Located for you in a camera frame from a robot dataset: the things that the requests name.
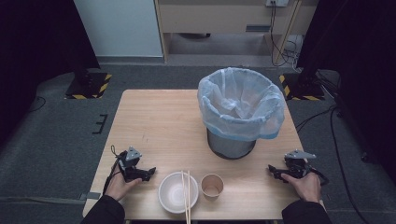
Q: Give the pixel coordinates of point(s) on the translucent blue bin bag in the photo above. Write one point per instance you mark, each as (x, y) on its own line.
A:
(243, 124)

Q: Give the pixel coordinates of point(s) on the wooden chopstick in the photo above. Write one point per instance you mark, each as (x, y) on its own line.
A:
(184, 193)
(188, 193)

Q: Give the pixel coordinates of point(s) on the black striped stand base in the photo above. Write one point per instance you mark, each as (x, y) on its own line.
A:
(88, 85)
(299, 90)

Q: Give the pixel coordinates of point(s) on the metal trash bin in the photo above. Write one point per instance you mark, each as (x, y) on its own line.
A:
(230, 147)

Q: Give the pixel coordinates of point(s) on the brown paper cup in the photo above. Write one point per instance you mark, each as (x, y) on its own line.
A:
(212, 186)

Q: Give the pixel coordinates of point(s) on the grey tape strip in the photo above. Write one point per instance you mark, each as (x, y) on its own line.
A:
(91, 196)

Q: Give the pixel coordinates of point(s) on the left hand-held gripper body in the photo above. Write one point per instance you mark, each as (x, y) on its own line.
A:
(132, 165)

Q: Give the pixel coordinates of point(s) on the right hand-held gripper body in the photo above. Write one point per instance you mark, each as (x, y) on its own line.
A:
(297, 165)

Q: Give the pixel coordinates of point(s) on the white bowl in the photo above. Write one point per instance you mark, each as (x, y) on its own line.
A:
(171, 193)

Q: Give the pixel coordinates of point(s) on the wall power socket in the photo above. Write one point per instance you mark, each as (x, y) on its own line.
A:
(277, 2)

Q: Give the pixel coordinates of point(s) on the white power strip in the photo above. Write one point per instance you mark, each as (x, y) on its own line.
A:
(295, 42)

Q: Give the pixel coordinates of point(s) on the light wooden cabinet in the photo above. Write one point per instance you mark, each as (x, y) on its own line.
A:
(218, 18)

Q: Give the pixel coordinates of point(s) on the black curtain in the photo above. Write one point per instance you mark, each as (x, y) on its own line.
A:
(40, 40)
(358, 46)

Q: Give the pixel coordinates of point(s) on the white panel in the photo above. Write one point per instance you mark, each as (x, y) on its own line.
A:
(118, 28)

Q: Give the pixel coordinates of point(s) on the person's right hand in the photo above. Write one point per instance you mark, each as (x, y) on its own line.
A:
(308, 188)

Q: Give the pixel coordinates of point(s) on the person's left hand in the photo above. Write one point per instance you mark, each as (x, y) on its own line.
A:
(117, 188)

